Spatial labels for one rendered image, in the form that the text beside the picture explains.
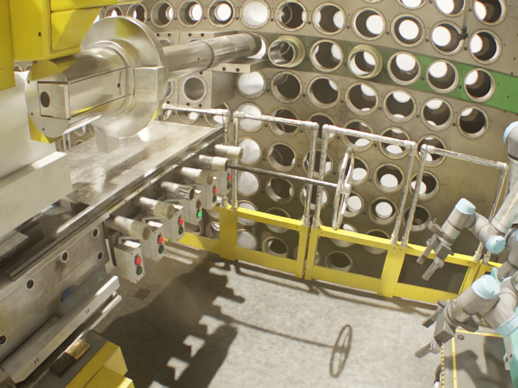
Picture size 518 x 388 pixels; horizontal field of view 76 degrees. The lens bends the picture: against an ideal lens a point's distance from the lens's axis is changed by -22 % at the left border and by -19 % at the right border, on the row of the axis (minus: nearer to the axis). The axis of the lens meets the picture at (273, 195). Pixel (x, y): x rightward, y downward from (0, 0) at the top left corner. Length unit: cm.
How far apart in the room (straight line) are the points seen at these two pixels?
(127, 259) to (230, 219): 118
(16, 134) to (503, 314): 149
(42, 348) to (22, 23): 98
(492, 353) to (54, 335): 185
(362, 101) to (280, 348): 225
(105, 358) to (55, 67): 93
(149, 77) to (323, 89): 265
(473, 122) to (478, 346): 216
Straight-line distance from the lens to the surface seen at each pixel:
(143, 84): 113
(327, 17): 356
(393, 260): 246
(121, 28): 122
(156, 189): 179
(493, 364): 197
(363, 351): 224
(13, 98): 126
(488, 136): 304
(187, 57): 150
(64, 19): 96
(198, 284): 259
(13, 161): 123
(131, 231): 148
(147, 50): 116
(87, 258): 155
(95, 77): 107
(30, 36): 105
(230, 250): 275
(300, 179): 188
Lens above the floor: 163
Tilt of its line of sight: 27 degrees down
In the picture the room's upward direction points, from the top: 4 degrees clockwise
